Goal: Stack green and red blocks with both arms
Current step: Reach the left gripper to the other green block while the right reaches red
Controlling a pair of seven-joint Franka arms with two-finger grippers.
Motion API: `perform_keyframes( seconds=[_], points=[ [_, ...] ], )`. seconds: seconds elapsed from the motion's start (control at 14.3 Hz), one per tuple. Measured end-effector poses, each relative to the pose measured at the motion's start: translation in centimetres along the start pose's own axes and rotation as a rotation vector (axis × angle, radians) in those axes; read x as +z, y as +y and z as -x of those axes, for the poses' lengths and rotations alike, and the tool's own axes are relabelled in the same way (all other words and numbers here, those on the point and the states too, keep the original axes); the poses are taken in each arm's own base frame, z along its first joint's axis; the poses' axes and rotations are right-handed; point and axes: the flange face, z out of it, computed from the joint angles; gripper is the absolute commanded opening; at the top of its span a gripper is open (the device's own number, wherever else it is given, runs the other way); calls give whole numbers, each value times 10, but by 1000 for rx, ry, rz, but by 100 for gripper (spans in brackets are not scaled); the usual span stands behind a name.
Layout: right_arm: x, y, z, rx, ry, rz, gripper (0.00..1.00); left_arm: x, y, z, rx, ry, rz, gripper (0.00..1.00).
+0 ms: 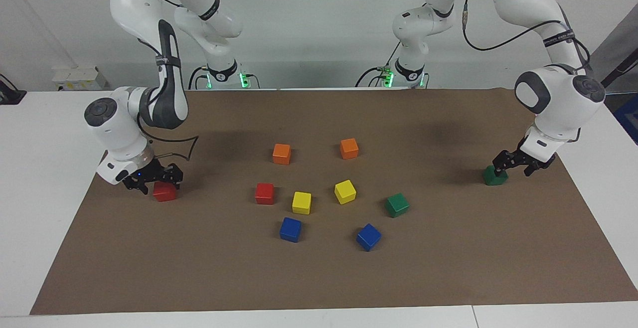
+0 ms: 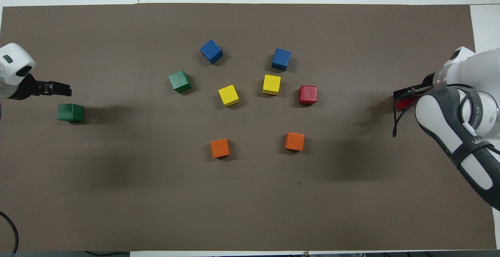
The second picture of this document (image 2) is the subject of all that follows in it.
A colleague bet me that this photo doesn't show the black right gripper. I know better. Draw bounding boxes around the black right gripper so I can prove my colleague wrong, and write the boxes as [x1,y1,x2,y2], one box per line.
[393,73,436,101]

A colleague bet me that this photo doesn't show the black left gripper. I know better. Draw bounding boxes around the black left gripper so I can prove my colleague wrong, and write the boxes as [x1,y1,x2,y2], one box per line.
[12,73,72,100]

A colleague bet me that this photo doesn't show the red wooden block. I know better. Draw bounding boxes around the red wooden block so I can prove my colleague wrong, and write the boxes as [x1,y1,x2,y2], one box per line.
[298,85,318,106]
[396,96,418,111]

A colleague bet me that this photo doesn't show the green wooden block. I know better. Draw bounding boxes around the green wooden block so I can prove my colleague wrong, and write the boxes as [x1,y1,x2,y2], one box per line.
[169,70,192,93]
[57,103,84,123]

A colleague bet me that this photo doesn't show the orange wooden block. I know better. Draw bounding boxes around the orange wooden block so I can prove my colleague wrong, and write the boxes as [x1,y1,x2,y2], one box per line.
[285,132,305,152]
[210,138,230,159]

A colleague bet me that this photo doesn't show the blue wooden block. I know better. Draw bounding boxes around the blue wooden block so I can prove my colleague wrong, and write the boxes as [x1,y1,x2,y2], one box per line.
[271,48,292,71]
[200,39,223,65]

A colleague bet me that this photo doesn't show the yellow wooden block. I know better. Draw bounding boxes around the yellow wooden block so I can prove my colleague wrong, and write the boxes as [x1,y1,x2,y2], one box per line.
[262,74,282,96]
[218,84,240,107]

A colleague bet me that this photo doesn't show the brown table mat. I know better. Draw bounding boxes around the brown table mat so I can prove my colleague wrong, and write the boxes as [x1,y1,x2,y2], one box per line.
[0,2,496,252]

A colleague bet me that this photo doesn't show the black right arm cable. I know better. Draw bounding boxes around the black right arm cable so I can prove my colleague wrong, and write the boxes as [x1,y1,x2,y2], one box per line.
[392,84,485,137]

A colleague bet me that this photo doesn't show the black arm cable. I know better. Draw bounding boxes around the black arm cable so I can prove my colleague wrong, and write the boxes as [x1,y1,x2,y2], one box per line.
[0,211,19,253]
[392,84,485,137]

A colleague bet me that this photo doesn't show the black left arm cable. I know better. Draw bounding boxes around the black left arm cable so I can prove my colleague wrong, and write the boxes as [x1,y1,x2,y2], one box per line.
[0,211,19,253]

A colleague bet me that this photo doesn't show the black floor cable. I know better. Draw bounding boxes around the black floor cable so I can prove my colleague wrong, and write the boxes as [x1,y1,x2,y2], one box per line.
[84,250,130,257]

